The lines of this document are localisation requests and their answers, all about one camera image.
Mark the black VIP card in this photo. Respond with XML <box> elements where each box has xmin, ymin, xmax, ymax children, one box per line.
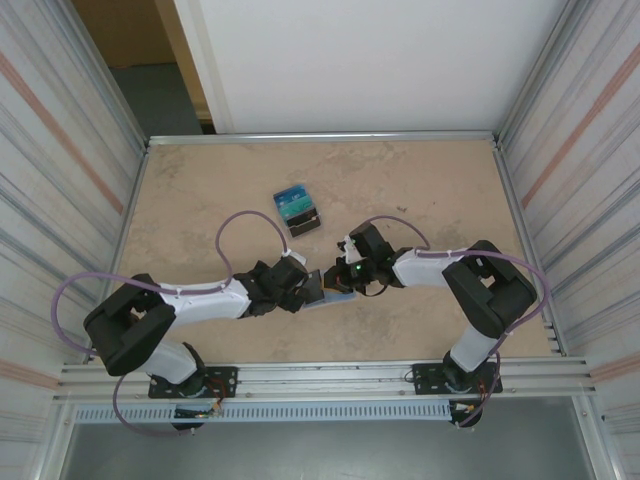
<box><xmin>289</xmin><ymin>213</ymin><xmax>322</xmax><ymax>238</ymax></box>
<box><xmin>302</xmin><ymin>268</ymin><xmax>328</xmax><ymax>304</ymax></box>

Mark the aluminium side rail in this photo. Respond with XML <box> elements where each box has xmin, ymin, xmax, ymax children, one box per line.
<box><xmin>89</xmin><ymin>142</ymin><xmax>152</xmax><ymax>362</ymax></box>
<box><xmin>491</xmin><ymin>138</ymin><xmax>571</xmax><ymax>359</ymax></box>

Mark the beige card holder wallet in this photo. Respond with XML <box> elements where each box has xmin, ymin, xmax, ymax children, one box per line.
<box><xmin>298</xmin><ymin>289</ymin><xmax>359</xmax><ymax>309</ymax></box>

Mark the translucent corrugated side panel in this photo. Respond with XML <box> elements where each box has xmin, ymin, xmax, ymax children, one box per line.
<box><xmin>499</xmin><ymin>0</ymin><xmax>640</xmax><ymax>451</ymax></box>
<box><xmin>0</xmin><ymin>0</ymin><xmax>147</xmax><ymax>446</ymax></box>

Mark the blue VIP card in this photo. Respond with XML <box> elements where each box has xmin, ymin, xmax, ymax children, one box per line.
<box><xmin>274</xmin><ymin>184</ymin><xmax>310</xmax><ymax>202</ymax></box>

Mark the aluminium table edge rail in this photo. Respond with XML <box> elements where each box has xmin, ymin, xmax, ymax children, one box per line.
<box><xmin>146</xmin><ymin>131</ymin><xmax>501</xmax><ymax>148</ymax></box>

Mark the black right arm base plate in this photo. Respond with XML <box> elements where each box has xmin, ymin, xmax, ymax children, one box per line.
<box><xmin>410</xmin><ymin>362</ymin><xmax>502</xmax><ymax>397</ymax></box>

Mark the clear acrylic card box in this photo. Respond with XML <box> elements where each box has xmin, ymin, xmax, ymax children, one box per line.
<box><xmin>273</xmin><ymin>183</ymin><xmax>323</xmax><ymax>239</ymax></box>

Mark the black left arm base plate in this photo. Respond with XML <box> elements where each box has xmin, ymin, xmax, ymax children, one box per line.
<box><xmin>148</xmin><ymin>366</ymin><xmax>240</xmax><ymax>401</ymax></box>

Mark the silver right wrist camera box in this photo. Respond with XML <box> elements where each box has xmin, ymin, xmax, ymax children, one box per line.
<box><xmin>336</xmin><ymin>237</ymin><xmax>363</xmax><ymax>265</ymax></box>

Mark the brown wooden board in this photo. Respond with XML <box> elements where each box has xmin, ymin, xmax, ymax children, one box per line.
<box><xmin>71</xmin><ymin>0</ymin><xmax>217</xmax><ymax>135</ymax></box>

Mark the wide aluminium mounting rail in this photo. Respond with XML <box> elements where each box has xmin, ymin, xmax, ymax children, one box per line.
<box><xmin>58</xmin><ymin>355</ymin><xmax>599</xmax><ymax>403</ymax></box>

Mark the slotted grey cable duct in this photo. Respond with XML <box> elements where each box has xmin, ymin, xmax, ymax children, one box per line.
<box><xmin>73</xmin><ymin>402</ymin><xmax>452</xmax><ymax>425</ymax></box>

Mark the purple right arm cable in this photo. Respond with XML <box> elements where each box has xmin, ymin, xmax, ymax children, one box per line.
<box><xmin>364</xmin><ymin>214</ymin><xmax>552</xmax><ymax>430</ymax></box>

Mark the teal VIP card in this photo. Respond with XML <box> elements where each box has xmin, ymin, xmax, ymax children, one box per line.
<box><xmin>278</xmin><ymin>194</ymin><xmax>316</xmax><ymax>217</ymax></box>

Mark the small green circuit board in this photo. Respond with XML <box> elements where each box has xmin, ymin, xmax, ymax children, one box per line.
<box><xmin>172</xmin><ymin>399</ymin><xmax>225</xmax><ymax>420</ymax></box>

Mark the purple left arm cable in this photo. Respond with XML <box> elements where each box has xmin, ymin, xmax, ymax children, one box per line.
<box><xmin>53</xmin><ymin>211</ymin><xmax>294</xmax><ymax>437</ymax></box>

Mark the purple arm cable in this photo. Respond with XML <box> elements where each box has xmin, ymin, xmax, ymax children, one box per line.
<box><xmin>364</xmin><ymin>214</ymin><xmax>552</xmax><ymax>430</ymax></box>
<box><xmin>53</xmin><ymin>211</ymin><xmax>294</xmax><ymax>437</ymax></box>

